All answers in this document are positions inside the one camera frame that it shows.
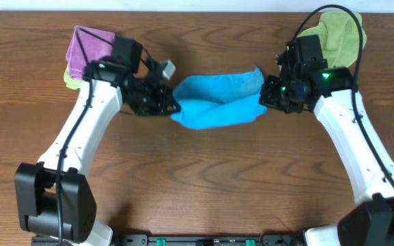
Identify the folded purple cloth top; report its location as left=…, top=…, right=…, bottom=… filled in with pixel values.
left=66, top=25, right=115, bottom=80

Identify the crumpled green microfiber cloth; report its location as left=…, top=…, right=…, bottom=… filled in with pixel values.
left=297, top=11, right=359, bottom=67

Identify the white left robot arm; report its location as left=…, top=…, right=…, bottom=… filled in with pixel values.
left=14, top=37, right=181, bottom=246

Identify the blue microfiber cloth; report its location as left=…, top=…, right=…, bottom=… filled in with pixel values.
left=170, top=67, right=267, bottom=130

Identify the folded green cloth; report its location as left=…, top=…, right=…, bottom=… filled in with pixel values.
left=64, top=66, right=83, bottom=90

